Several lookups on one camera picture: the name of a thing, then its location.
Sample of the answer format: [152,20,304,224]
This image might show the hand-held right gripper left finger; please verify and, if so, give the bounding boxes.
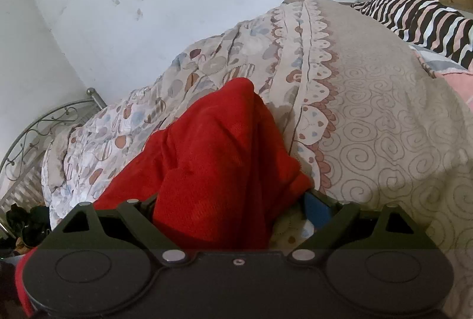
[37,194,187,265]

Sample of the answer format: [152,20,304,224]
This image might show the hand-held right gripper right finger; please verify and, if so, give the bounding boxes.
[290,191,440,265]

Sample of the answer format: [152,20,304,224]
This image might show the red small garment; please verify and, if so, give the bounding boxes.
[15,77,313,318]

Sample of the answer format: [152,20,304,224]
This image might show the dark clothes pile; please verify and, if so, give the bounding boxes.
[5,203,53,258]

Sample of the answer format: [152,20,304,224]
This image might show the printed patterned blanket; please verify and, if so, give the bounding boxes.
[41,0,473,268]

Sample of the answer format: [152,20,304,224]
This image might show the pink grey pillow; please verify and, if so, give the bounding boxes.
[406,43,473,113]

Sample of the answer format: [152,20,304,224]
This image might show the striped pillow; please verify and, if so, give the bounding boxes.
[351,0,473,70]

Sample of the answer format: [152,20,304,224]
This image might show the metal bed frame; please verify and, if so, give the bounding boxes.
[0,87,108,239]

